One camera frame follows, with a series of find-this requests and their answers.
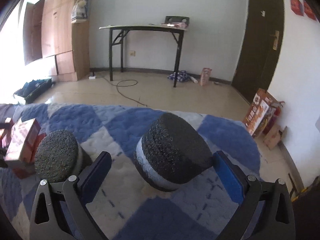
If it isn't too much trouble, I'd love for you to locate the blue white patchwork quilt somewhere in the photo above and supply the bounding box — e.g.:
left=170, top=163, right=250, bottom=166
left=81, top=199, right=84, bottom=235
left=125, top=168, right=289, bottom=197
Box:
left=1, top=103, right=260, bottom=239

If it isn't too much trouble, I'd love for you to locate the red white cigarette box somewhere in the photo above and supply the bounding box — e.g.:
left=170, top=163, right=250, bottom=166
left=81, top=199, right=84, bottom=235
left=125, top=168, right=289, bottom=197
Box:
left=4, top=118, right=41, bottom=167

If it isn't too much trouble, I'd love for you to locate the orange cardboard box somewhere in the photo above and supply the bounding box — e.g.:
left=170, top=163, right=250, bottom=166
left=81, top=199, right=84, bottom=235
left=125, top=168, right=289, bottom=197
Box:
left=242, top=88, right=281, bottom=138

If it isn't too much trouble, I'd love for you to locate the black open suitcase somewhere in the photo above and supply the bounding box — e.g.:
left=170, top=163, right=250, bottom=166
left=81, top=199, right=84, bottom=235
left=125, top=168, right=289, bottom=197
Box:
left=13, top=78, right=55, bottom=105

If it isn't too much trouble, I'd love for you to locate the pink snack bag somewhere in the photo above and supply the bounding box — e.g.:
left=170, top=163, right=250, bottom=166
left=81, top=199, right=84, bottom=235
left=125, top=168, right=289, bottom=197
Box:
left=200, top=68, right=212, bottom=86

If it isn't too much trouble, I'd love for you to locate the dark wooden door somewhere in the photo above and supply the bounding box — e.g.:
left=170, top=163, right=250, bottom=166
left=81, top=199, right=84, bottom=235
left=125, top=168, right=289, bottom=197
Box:
left=232, top=0, right=284, bottom=103

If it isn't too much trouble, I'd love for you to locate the blue checked cloth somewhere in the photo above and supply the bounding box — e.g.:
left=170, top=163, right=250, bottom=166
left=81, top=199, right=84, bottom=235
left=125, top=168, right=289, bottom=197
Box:
left=168, top=70, right=193, bottom=82

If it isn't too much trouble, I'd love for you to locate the wooden wardrobe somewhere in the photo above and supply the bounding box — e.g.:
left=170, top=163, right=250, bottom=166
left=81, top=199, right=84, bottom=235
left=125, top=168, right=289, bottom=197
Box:
left=22, top=0, right=91, bottom=82

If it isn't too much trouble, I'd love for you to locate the black folding table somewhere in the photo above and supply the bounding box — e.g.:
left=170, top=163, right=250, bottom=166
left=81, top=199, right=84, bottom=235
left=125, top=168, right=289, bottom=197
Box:
left=99, top=24, right=187, bottom=80

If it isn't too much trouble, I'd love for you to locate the white bag on wardrobe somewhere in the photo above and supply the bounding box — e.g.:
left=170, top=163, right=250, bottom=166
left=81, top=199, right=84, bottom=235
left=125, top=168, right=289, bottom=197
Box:
left=71, top=0, right=89, bottom=24

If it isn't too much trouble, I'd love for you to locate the black floor cable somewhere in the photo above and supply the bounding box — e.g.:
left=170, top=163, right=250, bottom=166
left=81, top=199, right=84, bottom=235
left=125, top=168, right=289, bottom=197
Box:
left=100, top=76, right=148, bottom=107

